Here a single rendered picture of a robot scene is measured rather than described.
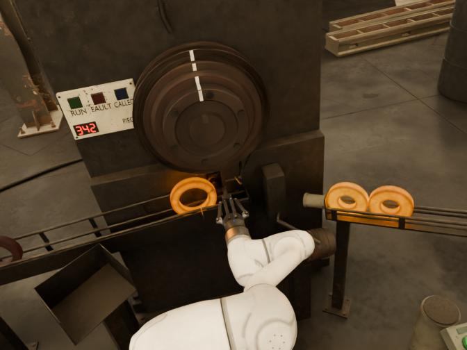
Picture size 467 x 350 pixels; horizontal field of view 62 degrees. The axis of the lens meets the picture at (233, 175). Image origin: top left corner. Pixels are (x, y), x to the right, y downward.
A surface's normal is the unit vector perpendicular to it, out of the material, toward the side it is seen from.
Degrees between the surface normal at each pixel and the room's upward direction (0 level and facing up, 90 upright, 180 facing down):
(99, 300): 5
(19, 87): 90
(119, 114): 90
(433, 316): 0
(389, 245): 0
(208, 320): 10
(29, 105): 90
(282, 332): 55
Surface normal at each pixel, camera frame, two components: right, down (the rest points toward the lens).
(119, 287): -0.18, -0.74
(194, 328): -0.10, -0.59
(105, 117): 0.19, 0.58
